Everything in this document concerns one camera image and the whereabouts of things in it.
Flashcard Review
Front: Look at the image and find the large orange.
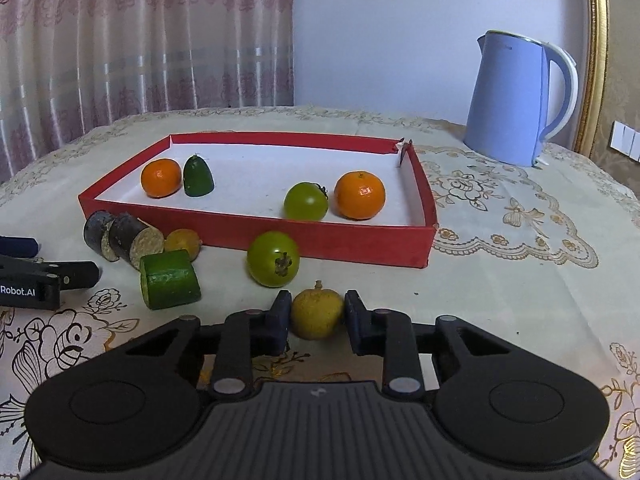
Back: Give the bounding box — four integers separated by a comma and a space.
334, 171, 387, 220

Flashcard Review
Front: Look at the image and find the white wall switch panel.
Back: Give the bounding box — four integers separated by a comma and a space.
610, 120, 640, 163

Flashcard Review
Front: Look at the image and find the small round yellow fruit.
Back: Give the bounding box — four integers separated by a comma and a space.
164, 229, 202, 262

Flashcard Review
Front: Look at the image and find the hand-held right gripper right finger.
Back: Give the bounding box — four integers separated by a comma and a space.
344, 290, 508, 395

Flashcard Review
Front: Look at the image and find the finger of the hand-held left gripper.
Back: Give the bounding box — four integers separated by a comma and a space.
0, 255, 100, 291
0, 236, 41, 257

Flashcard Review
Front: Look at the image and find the dark eggplant piece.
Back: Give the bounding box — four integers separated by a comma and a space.
108, 213, 165, 271
83, 210, 121, 262

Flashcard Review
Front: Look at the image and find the gold wall trim strip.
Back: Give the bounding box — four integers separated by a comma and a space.
572, 0, 612, 158

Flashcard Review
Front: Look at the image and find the red shallow cardboard tray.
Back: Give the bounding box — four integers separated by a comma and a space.
78, 132, 439, 269

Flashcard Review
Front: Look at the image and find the green tomato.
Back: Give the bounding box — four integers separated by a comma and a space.
247, 231, 301, 289
283, 182, 329, 221

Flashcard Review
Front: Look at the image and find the green cucumber chunk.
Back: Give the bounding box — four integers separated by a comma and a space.
139, 250, 202, 310

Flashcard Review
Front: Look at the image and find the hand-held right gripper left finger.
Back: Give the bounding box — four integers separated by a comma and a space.
125, 290, 292, 400

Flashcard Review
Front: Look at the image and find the yellow longan with stem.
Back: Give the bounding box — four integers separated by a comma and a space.
291, 281, 346, 340

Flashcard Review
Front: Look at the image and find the pink patterned curtain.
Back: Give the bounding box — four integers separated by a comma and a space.
0, 0, 295, 183

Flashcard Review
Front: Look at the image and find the dark green cucumber tip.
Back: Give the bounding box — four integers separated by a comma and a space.
183, 155, 216, 197

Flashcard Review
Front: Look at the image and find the light blue electric kettle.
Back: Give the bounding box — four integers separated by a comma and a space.
463, 30, 579, 168

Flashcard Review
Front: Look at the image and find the small orange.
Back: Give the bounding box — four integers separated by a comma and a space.
141, 158, 182, 199

